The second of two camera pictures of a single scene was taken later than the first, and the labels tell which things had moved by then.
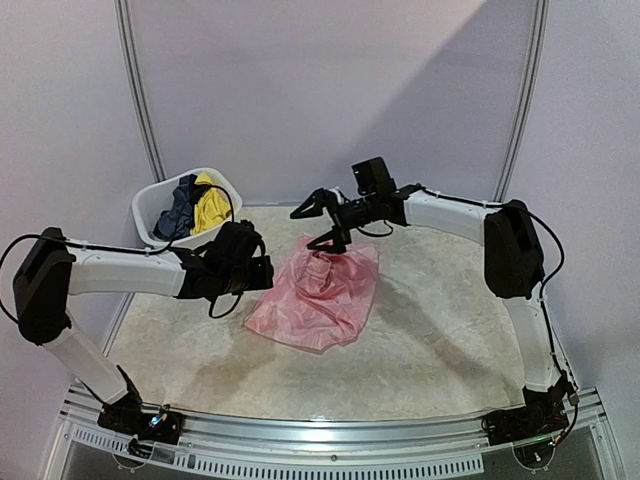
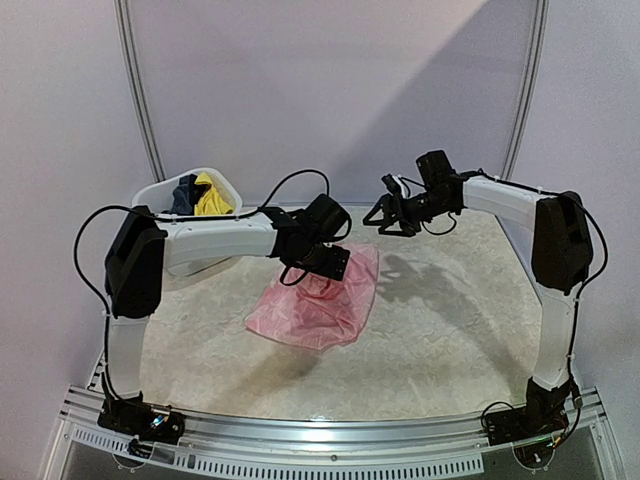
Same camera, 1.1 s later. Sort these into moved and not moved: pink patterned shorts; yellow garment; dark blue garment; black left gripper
Moved: black left gripper
Not moved: yellow garment; dark blue garment; pink patterned shorts
